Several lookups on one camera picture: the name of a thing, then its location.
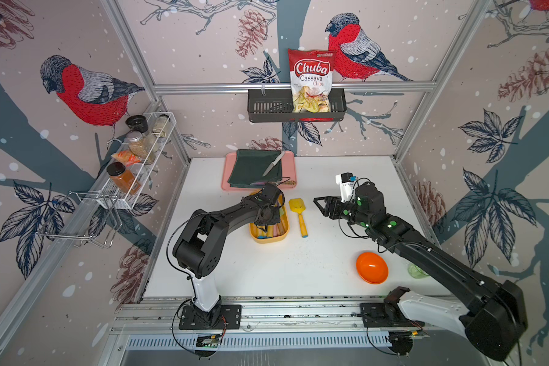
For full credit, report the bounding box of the orange snack packet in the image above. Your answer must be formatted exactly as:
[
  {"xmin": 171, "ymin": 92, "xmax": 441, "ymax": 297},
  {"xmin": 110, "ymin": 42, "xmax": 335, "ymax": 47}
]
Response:
[{"xmin": 112, "ymin": 150, "xmax": 142, "ymax": 167}]

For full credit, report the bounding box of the purple shovel pink handle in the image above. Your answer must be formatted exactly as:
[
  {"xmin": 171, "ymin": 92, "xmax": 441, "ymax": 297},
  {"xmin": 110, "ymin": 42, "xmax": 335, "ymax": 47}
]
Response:
[{"xmin": 270, "ymin": 207, "xmax": 288, "ymax": 237}]

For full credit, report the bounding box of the chrome wire holder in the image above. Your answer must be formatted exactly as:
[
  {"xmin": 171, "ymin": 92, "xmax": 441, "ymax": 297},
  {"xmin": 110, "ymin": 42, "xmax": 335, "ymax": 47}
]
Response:
[{"xmin": 36, "ymin": 191, "xmax": 123, "ymax": 249}]

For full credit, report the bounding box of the white wire spice rack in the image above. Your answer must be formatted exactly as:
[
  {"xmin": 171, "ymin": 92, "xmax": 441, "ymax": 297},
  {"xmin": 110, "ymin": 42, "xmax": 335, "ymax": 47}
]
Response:
[{"xmin": 92, "ymin": 111, "xmax": 175, "ymax": 210}]

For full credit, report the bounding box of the white handled knife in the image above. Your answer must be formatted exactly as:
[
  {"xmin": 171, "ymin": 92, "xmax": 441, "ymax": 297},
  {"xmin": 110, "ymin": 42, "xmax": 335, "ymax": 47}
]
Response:
[{"xmin": 262, "ymin": 150, "xmax": 285, "ymax": 177}]

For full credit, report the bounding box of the red cassava chips bag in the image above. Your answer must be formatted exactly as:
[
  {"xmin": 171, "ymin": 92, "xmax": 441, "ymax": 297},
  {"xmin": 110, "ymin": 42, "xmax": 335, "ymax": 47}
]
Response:
[{"xmin": 288, "ymin": 49, "xmax": 335, "ymax": 113}]

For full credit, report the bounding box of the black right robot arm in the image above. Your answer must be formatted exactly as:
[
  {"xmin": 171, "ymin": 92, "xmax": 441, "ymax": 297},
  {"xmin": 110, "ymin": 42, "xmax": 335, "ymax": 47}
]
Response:
[{"xmin": 314, "ymin": 182, "xmax": 528, "ymax": 361}]

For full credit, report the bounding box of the black lid spice jar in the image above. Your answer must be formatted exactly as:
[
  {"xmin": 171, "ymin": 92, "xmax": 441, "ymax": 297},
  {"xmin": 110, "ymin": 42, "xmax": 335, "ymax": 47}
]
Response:
[{"xmin": 125, "ymin": 114, "xmax": 149, "ymax": 136}]

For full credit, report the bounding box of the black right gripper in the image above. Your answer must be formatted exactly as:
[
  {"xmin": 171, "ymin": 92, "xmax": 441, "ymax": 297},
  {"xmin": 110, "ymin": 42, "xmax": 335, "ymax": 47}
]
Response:
[{"xmin": 313, "ymin": 195, "xmax": 372, "ymax": 231}]

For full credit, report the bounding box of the yellow storage box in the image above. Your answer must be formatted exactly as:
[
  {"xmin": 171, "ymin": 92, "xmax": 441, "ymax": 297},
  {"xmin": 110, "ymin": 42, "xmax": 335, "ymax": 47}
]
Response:
[{"xmin": 249, "ymin": 194, "xmax": 290, "ymax": 244}]

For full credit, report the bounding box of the dark green folded cloth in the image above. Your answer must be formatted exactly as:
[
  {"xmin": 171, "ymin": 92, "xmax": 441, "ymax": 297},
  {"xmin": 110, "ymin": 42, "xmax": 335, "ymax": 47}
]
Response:
[{"xmin": 228, "ymin": 149, "xmax": 283, "ymax": 188}]

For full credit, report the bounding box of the pink plastic tray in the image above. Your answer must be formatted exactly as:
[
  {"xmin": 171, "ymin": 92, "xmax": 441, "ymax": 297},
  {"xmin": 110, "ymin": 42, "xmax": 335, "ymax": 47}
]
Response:
[{"xmin": 221, "ymin": 149, "xmax": 297, "ymax": 191}]

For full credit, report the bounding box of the iridescent gold spoon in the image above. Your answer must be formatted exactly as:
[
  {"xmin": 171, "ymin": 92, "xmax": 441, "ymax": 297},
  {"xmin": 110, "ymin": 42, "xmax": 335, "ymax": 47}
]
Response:
[{"xmin": 251, "ymin": 180, "xmax": 297, "ymax": 188}]

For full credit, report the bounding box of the black wall basket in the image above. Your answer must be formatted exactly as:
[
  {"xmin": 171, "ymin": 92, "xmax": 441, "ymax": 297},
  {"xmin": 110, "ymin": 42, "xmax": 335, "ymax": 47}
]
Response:
[{"xmin": 247, "ymin": 88, "xmax": 348, "ymax": 124}]

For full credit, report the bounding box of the orange sauce jar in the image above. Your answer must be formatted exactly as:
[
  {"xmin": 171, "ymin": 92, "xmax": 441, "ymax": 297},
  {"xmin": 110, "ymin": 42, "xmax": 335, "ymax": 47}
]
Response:
[{"xmin": 106, "ymin": 162, "xmax": 141, "ymax": 195}]

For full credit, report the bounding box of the clear glass jar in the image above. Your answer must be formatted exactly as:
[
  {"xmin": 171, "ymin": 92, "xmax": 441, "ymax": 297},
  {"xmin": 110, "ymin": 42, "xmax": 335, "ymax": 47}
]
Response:
[{"xmin": 152, "ymin": 114, "xmax": 171, "ymax": 138}]

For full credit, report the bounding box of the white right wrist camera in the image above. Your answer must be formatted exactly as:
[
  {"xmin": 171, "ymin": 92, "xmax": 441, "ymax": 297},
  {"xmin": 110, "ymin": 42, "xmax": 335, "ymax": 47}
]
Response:
[{"xmin": 335, "ymin": 172, "xmax": 357, "ymax": 203}]

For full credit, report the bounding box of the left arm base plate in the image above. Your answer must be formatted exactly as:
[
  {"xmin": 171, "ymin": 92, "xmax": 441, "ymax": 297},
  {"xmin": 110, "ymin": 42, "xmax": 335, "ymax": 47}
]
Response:
[{"xmin": 178, "ymin": 303, "xmax": 242, "ymax": 330}]

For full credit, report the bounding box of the orange bowl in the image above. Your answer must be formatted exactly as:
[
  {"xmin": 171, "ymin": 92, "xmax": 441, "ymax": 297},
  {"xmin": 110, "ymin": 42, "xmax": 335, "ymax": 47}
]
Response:
[{"xmin": 355, "ymin": 252, "xmax": 389, "ymax": 285}]

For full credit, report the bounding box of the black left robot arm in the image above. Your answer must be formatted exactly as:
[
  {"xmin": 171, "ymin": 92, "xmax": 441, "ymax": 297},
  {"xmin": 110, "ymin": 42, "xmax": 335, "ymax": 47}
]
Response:
[{"xmin": 167, "ymin": 183, "xmax": 285, "ymax": 315}]

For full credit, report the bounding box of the silver lid spice jar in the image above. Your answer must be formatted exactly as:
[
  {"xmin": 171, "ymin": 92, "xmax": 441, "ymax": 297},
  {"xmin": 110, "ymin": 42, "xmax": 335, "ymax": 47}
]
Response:
[{"xmin": 127, "ymin": 131, "xmax": 156, "ymax": 165}]

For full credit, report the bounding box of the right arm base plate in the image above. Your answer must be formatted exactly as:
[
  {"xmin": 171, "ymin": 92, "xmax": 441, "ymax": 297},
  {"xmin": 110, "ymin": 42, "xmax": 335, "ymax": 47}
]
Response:
[{"xmin": 359, "ymin": 303, "xmax": 425, "ymax": 329}]

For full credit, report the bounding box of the green transparent cup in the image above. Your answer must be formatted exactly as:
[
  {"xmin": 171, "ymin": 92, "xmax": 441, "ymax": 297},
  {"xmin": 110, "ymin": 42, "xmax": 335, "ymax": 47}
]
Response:
[{"xmin": 407, "ymin": 263, "xmax": 429, "ymax": 279}]

